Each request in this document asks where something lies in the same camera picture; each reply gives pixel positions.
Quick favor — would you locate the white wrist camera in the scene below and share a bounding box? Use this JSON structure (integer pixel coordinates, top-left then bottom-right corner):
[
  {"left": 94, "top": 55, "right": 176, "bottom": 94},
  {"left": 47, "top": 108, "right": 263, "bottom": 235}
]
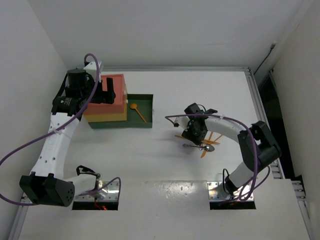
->
[
  {"left": 173, "top": 116, "right": 190, "bottom": 131},
  {"left": 83, "top": 61, "right": 104, "bottom": 81}
]

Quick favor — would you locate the green bottom drawer box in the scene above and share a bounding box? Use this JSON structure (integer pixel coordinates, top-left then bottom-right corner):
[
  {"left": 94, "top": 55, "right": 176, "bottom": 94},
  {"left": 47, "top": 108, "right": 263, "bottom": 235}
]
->
[{"left": 88, "top": 93, "right": 154, "bottom": 130}]

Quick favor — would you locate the black wall cable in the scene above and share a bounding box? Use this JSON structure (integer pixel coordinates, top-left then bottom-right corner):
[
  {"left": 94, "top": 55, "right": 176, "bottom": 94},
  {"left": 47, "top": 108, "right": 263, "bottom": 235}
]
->
[{"left": 253, "top": 41, "right": 277, "bottom": 76}]

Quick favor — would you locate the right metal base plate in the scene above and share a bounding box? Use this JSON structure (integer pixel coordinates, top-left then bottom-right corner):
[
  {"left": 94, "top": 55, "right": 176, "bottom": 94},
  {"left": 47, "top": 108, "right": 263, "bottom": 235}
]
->
[{"left": 207, "top": 181, "right": 252, "bottom": 203}]

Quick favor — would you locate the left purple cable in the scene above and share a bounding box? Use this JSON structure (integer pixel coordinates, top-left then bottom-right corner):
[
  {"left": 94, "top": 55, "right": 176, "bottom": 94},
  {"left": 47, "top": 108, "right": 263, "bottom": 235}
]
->
[{"left": 0, "top": 52, "right": 122, "bottom": 206}]

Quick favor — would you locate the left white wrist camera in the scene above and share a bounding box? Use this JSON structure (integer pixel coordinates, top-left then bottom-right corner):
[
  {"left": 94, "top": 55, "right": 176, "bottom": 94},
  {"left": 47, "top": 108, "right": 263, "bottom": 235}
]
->
[{"left": 83, "top": 61, "right": 104, "bottom": 81}]

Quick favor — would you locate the orange plastic spoon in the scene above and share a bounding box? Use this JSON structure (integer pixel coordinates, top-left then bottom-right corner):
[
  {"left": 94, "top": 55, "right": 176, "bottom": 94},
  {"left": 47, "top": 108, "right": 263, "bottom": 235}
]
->
[{"left": 129, "top": 103, "right": 147, "bottom": 123}]

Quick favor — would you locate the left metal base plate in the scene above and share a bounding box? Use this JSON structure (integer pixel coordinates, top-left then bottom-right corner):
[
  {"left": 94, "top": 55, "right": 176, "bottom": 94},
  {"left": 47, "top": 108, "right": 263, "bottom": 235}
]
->
[{"left": 73, "top": 179, "right": 120, "bottom": 203}]

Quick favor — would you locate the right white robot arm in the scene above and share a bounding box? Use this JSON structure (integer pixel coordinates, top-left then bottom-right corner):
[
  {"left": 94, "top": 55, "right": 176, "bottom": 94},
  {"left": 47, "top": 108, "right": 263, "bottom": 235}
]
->
[{"left": 174, "top": 103, "right": 282, "bottom": 201}]

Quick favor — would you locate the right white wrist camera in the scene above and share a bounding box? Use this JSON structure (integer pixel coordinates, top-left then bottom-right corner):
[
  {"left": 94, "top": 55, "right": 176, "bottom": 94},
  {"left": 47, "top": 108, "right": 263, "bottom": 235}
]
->
[{"left": 173, "top": 116, "right": 190, "bottom": 131}]

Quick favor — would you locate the orange plastic knife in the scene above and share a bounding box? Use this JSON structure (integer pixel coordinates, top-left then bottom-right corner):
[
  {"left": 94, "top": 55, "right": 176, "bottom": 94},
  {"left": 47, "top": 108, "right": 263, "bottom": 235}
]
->
[{"left": 201, "top": 132, "right": 215, "bottom": 158}]

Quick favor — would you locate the metal base plate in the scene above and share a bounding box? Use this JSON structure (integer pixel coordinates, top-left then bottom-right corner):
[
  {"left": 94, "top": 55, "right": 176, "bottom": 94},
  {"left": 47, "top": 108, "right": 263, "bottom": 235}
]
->
[
  {"left": 207, "top": 181, "right": 252, "bottom": 203},
  {"left": 73, "top": 179, "right": 120, "bottom": 203}
]

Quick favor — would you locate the silver metal spoon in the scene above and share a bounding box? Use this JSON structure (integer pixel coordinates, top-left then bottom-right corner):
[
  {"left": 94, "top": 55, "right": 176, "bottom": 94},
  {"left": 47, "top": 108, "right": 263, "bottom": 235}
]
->
[{"left": 182, "top": 143, "right": 215, "bottom": 153}]

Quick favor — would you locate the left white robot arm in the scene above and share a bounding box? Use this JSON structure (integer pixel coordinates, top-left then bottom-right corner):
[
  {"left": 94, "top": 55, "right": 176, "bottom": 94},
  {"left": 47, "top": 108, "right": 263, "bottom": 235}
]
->
[{"left": 19, "top": 62, "right": 116, "bottom": 207}]

